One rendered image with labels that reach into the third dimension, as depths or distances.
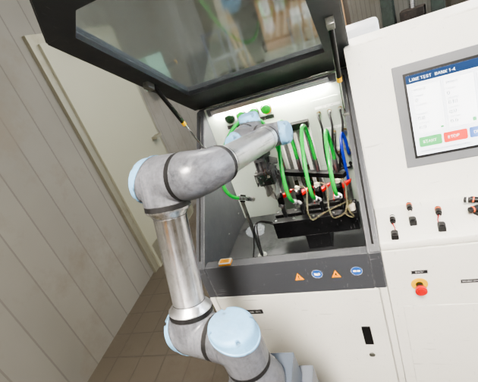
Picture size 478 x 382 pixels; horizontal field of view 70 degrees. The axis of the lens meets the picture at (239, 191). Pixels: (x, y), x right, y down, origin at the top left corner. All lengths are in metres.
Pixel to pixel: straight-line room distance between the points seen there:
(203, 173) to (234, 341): 0.39
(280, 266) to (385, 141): 0.59
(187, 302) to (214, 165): 0.36
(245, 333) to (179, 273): 0.21
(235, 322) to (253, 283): 0.52
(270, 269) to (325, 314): 0.29
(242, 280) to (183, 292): 0.52
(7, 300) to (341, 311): 1.83
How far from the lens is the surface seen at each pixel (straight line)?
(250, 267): 1.32
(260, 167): 1.24
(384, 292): 1.34
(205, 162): 0.75
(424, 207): 1.35
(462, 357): 1.61
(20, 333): 2.47
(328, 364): 1.68
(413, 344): 1.54
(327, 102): 1.53
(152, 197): 0.81
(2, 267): 2.40
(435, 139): 1.34
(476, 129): 1.36
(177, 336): 0.95
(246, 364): 0.89
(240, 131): 1.13
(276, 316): 1.49
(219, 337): 0.85
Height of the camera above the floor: 1.72
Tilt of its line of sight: 24 degrees down
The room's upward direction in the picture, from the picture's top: 21 degrees counter-clockwise
